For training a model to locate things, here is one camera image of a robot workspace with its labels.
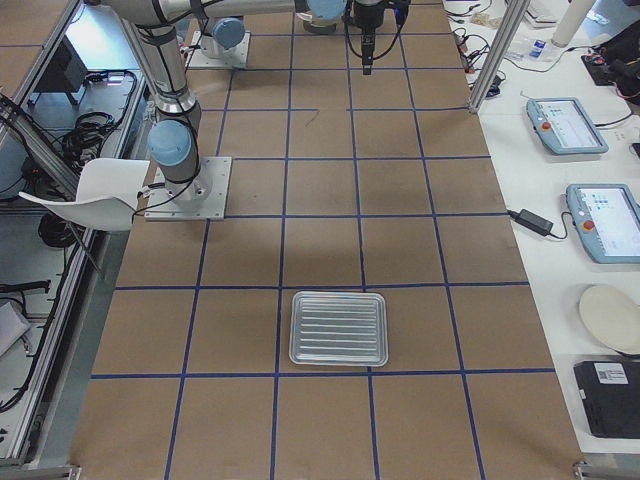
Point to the white cylinder roll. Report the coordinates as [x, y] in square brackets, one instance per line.
[571, 22]

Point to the far teach pendant tablet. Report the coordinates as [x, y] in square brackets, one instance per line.
[564, 127]

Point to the black box with label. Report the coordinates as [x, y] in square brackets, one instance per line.
[609, 392]

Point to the cream round plate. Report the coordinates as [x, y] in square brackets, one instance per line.
[611, 317]

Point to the white plastic chair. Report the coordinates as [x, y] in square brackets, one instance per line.
[106, 195]

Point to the silver ribbed metal tray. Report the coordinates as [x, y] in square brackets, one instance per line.
[339, 329]

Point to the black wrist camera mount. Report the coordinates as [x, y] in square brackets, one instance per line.
[401, 11]

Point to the teach pendant tablet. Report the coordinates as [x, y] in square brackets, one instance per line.
[564, 127]
[606, 217]

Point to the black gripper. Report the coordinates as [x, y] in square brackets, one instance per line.
[367, 15]

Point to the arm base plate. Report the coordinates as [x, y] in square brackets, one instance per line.
[225, 52]
[205, 198]

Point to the near teach pendant tablet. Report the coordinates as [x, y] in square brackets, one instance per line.
[606, 217]

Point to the aluminium frame post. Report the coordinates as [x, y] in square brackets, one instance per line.
[505, 33]

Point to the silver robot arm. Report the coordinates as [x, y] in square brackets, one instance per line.
[222, 25]
[173, 141]

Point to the black power adapter brick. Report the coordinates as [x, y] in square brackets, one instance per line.
[535, 222]

